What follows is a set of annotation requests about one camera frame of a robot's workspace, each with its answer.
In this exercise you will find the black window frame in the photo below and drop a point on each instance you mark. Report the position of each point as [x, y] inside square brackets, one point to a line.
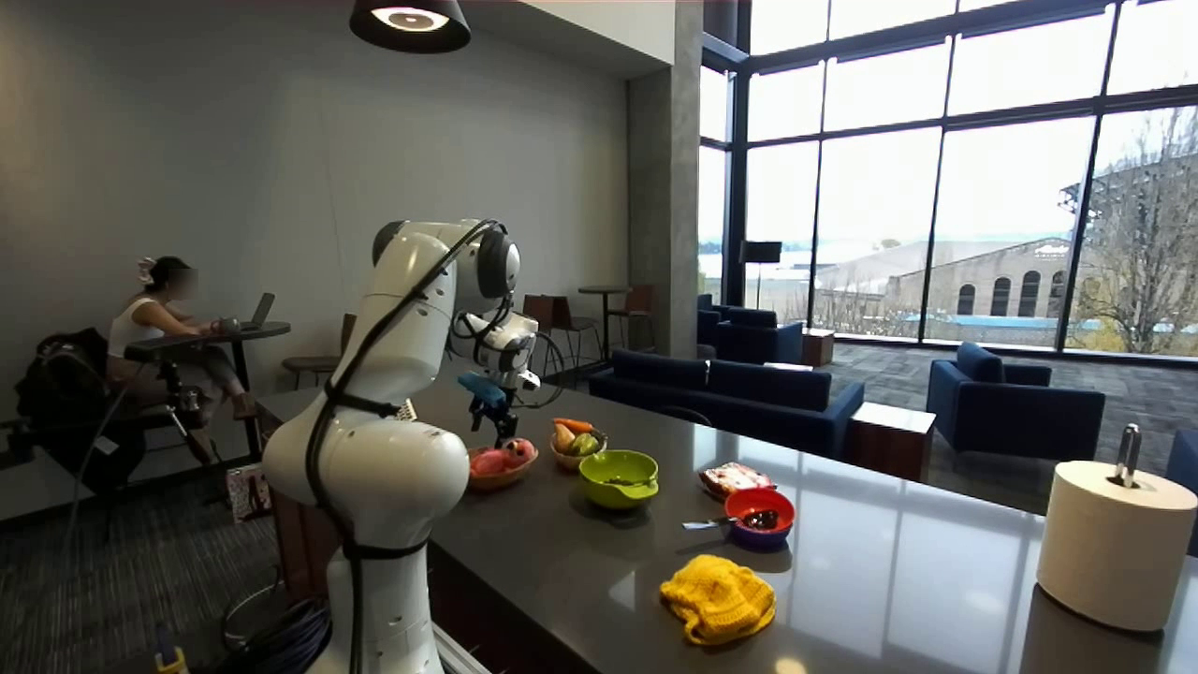
[738, 190]

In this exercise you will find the seated person in white top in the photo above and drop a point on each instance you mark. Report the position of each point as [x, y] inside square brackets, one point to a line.
[144, 323]

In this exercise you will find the white paper towel roll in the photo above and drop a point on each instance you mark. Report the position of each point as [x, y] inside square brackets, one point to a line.
[1111, 547]

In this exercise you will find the green toy vegetable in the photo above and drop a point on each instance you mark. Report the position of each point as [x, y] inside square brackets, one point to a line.
[591, 442]

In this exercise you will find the wooden bar chair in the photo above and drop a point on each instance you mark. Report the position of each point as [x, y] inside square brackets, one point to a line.
[547, 315]
[638, 300]

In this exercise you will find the small wooden side table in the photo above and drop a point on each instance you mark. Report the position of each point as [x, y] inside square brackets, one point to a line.
[819, 347]

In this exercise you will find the wooden side table white top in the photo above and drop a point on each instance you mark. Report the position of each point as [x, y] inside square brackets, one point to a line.
[890, 431]

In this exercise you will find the small yellow floor object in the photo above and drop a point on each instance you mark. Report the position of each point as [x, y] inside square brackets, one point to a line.
[172, 662]

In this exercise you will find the black backpack on chair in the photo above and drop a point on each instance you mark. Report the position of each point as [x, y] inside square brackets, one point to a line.
[70, 400]

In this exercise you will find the yellow cloth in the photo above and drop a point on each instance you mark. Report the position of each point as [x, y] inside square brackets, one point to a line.
[717, 600]

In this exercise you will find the black hanging monitor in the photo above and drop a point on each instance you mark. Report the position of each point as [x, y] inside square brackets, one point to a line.
[761, 253]

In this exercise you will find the red bowl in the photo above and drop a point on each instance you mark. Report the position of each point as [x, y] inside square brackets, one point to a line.
[764, 508]

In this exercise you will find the round dark bistro table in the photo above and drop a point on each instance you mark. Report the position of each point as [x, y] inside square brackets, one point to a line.
[602, 290]

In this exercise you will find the black pendant lamp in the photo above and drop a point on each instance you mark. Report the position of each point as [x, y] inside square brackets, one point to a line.
[409, 24]

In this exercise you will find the long dark blue sofa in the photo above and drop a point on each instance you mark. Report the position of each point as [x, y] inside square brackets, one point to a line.
[723, 395]

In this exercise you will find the tan toy vegetable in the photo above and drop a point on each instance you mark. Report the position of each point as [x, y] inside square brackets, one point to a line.
[562, 439]

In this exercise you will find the round dark cafe table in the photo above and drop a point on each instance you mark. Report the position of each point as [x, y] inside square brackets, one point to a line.
[213, 333]

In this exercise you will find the grey laptop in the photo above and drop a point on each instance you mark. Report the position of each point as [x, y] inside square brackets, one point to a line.
[260, 310]

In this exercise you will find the red snack packet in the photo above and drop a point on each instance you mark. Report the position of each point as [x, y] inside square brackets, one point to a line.
[733, 478]

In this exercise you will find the metal paper towel holder rod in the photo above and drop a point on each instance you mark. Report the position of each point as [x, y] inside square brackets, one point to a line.
[1127, 449]

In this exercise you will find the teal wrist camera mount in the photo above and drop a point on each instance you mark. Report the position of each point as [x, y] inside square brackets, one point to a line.
[480, 395]

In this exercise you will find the tan wooden bowl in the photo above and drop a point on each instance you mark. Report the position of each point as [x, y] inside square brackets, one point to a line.
[495, 483]

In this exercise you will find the white printed bag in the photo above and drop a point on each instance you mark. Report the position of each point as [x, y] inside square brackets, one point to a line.
[248, 487]

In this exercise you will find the dark blue armchair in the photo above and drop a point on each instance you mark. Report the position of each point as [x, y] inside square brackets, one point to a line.
[749, 337]
[1184, 458]
[998, 415]

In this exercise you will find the green plastic bowl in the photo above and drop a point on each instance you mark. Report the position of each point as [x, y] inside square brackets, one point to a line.
[618, 487]

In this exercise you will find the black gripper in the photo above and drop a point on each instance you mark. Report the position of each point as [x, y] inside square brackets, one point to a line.
[515, 400]

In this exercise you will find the low wooden stool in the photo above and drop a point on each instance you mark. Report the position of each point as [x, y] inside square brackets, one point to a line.
[314, 363]

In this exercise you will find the orange toy carrot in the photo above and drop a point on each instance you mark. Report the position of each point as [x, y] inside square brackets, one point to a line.
[580, 426]

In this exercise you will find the woven basket with vegetables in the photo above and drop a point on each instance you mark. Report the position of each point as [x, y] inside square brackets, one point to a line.
[562, 461]

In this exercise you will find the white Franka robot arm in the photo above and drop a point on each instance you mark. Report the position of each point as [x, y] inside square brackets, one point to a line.
[376, 472]

